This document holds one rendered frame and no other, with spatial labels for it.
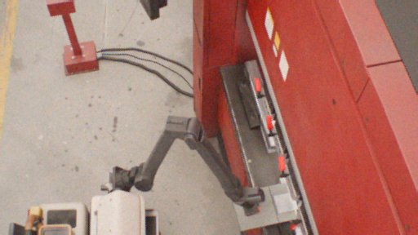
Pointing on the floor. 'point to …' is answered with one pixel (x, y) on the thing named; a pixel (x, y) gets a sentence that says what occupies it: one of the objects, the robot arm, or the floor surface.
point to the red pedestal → (79, 63)
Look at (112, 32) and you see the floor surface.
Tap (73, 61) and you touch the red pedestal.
